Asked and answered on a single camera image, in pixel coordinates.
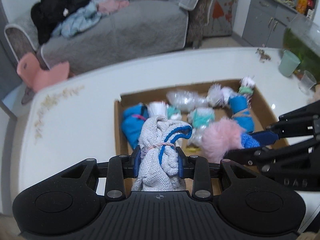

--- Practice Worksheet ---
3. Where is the white blue-trimmed sock bundle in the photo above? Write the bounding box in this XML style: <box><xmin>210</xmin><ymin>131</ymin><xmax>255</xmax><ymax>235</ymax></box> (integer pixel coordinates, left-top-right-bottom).
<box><xmin>132</xmin><ymin>115</ymin><xmax>193</xmax><ymax>192</ymax></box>

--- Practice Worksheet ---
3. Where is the pink fluffy sock bundle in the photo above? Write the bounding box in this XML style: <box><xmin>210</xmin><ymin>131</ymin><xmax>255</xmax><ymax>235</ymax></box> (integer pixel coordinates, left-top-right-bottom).
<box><xmin>201</xmin><ymin>117</ymin><xmax>245</xmax><ymax>164</ymax></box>

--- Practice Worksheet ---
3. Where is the teal white plastic bundle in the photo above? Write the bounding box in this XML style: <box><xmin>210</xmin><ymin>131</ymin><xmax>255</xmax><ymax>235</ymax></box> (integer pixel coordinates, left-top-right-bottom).
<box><xmin>187</xmin><ymin>107</ymin><xmax>215</xmax><ymax>147</ymax></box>

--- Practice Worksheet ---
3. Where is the blue sock with rubber band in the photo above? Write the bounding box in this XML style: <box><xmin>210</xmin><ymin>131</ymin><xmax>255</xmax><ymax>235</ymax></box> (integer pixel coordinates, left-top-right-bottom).
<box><xmin>229</xmin><ymin>95</ymin><xmax>254</xmax><ymax>133</ymax></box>

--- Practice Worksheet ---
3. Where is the clear plastic cup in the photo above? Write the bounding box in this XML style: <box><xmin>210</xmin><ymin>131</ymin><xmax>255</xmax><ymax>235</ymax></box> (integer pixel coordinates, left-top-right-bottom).
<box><xmin>298</xmin><ymin>70</ymin><xmax>316</xmax><ymax>94</ymax></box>

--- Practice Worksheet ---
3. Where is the brown cardboard box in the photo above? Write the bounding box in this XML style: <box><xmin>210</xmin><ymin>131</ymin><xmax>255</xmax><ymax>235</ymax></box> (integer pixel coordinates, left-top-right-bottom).
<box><xmin>113</xmin><ymin>78</ymin><xmax>291</xmax><ymax>181</ymax></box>

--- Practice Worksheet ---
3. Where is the blue sock bundle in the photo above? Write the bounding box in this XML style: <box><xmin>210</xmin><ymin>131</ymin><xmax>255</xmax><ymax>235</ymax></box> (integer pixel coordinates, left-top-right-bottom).
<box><xmin>121</xmin><ymin>103</ymin><xmax>149</xmax><ymax>150</ymax></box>

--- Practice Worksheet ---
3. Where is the mint green cup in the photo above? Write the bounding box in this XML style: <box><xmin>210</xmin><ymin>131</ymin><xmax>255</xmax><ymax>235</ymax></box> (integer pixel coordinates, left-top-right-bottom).
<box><xmin>278</xmin><ymin>50</ymin><xmax>300</xmax><ymax>77</ymax></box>

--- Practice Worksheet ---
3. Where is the clear plastic wrapped bundle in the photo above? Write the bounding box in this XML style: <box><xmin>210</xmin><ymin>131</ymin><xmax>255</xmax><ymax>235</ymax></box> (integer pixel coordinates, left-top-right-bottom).
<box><xmin>166</xmin><ymin>90</ymin><xmax>208</xmax><ymax>112</ymax></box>

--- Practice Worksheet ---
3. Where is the white sock roll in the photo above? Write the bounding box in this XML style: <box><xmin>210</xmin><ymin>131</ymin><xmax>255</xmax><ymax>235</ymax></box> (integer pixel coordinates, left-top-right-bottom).
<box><xmin>147</xmin><ymin>101</ymin><xmax>168</xmax><ymax>118</ymax></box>

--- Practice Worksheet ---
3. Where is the small green white sock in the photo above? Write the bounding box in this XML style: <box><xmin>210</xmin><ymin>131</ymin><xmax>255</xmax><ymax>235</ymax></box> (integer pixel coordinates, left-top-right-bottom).
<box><xmin>238</xmin><ymin>76</ymin><xmax>255</xmax><ymax>96</ymax></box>

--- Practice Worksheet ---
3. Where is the grey cabinet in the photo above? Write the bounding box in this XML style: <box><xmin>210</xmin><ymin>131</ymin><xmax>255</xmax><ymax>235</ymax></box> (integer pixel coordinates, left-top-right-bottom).
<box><xmin>242</xmin><ymin>0</ymin><xmax>297</xmax><ymax>48</ymax></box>

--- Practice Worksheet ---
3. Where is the pink child chair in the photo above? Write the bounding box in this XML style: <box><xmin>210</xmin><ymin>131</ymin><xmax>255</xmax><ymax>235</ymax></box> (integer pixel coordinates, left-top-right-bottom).
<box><xmin>17</xmin><ymin>53</ymin><xmax>70</xmax><ymax>93</ymax></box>

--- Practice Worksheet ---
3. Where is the grey sofa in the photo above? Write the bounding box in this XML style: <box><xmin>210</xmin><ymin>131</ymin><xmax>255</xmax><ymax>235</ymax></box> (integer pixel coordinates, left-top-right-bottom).
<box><xmin>4</xmin><ymin>0</ymin><xmax>213</xmax><ymax>74</ymax></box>

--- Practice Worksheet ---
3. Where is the light blue clothing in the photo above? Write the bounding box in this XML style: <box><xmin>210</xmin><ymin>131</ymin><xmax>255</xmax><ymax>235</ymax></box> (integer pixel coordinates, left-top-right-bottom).
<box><xmin>51</xmin><ymin>2</ymin><xmax>102</xmax><ymax>38</ymax></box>

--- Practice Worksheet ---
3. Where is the pink clothing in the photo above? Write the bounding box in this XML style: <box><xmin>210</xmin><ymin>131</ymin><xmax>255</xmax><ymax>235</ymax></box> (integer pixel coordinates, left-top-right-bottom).
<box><xmin>97</xmin><ymin>0</ymin><xmax>130</xmax><ymax>15</ymax></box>

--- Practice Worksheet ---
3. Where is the black clothing pile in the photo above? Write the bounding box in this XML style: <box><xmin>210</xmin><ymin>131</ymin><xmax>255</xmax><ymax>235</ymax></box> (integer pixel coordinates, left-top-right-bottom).
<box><xmin>30</xmin><ymin>0</ymin><xmax>90</xmax><ymax>45</ymax></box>

